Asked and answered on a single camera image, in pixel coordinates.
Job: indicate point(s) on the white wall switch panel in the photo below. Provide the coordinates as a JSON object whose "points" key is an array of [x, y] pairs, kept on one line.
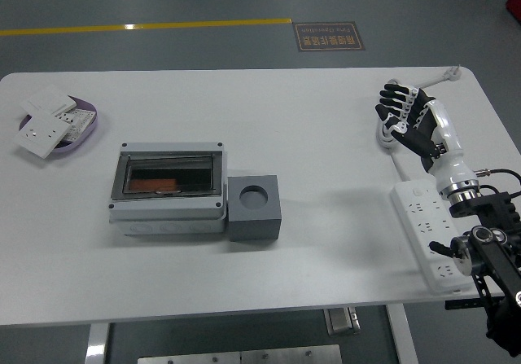
{"points": [[46, 99]]}

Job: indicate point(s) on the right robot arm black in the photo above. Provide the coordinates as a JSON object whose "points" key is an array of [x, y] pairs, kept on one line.
{"points": [[496, 258]]}

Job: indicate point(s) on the grey cube with round hole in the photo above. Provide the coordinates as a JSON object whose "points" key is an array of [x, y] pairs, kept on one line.
{"points": [[254, 225]]}

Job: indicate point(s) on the brown floor sign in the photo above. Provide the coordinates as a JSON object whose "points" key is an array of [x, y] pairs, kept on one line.
{"points": [[329, 36]]}

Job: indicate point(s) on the orange cylinder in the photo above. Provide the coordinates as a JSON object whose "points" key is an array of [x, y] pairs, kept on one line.
{"points": [[154, 184]]}

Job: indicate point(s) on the purple tray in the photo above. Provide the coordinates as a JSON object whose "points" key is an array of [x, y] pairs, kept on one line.
{"points": [[83, 134]]}

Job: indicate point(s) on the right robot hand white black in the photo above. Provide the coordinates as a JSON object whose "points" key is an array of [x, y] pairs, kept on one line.
{"points": [[445, 136]]}

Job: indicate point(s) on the white printed socket panel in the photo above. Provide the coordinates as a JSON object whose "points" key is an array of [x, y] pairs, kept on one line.
{"points": [[79, 121]]}

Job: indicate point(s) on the metal base plate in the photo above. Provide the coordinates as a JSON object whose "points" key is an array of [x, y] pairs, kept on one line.
{"points": [[240, 356]]}

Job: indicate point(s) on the white table leg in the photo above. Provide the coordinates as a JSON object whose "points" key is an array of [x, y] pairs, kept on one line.
{"points": [[401, 339], [97, 343]]}

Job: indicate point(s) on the red object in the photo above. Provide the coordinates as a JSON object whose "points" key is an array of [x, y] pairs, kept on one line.
{"points": [[513, 3]]}

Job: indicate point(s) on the white wall socket panel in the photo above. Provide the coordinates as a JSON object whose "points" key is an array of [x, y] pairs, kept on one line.
{"points": [[38, 134]]}

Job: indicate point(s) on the white power strip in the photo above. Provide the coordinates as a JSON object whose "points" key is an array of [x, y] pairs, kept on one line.
{"points": [[423, 221]]}

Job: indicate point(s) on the grey electrical box tinted lid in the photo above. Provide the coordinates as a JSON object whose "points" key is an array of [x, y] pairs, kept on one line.
{"points": [[171, 207]]}

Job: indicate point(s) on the grey control box under table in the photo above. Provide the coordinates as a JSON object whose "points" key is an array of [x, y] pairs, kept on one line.
{"points": [[341, 321]]}

